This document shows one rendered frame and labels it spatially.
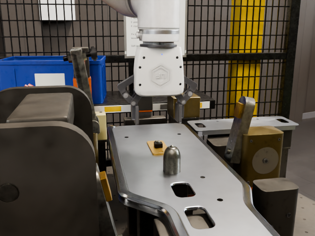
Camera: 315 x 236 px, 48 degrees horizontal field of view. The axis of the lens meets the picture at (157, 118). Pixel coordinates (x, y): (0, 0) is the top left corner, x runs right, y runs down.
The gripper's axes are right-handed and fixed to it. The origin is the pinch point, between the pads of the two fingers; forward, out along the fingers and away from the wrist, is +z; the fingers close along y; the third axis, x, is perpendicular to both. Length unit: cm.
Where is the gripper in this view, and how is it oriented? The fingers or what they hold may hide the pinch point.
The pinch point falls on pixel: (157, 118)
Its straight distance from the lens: 75.0
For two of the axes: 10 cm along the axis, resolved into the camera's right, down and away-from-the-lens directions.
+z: -0.1, 9.7, 2.5
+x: -1.9, -2.4, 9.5
